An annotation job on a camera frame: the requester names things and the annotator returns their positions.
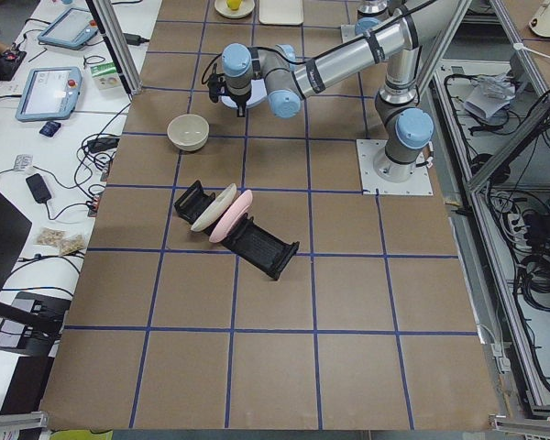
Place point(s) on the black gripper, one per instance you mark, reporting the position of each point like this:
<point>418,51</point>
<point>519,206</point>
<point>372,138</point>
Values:
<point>240,96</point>

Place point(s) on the blue plate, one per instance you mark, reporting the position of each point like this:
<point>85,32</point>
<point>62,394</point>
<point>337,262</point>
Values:
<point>258,95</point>

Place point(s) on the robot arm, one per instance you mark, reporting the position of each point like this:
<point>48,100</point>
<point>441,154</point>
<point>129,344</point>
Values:
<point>372,13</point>
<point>413,36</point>

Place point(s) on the pink plate in rack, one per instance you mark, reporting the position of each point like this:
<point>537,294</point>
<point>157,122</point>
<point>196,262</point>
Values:
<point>231,216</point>

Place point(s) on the cream plate in rack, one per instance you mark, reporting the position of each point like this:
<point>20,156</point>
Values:
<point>216,208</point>

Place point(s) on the cream plate under lemon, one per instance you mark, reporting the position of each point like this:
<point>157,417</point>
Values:
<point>245,9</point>

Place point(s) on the white ceramic bowl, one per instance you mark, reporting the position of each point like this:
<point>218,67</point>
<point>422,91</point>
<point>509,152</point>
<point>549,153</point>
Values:
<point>188,132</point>

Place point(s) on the white rectangular tray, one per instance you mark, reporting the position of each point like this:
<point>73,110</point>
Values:
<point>280,12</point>

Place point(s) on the yellow lemon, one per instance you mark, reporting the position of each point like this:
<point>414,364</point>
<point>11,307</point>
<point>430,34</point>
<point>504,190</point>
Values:
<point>233,5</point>

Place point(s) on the black dish rack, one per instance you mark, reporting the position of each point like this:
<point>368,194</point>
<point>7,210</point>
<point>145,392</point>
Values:
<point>248,240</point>

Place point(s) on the green white small box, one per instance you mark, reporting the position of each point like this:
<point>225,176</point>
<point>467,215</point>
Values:
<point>105,76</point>

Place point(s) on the right teach pendant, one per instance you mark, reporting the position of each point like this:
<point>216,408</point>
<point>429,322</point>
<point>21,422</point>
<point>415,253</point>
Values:
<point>71,30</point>

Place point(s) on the teach pendant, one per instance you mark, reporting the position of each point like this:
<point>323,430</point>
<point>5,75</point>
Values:
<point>49,94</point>
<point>71,30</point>

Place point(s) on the left teach pendant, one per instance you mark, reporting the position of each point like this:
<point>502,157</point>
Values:
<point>49,94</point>

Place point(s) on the black smartphone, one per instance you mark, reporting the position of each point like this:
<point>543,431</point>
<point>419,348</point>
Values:
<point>38,188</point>

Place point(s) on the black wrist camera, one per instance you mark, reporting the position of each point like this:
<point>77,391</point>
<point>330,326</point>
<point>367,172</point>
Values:
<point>216,87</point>

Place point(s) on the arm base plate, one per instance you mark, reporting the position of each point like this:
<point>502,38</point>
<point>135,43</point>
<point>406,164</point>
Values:
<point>380,176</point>
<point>348,32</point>

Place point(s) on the aluminium frame post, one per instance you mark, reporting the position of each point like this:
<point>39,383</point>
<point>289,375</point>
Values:
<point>109,27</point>

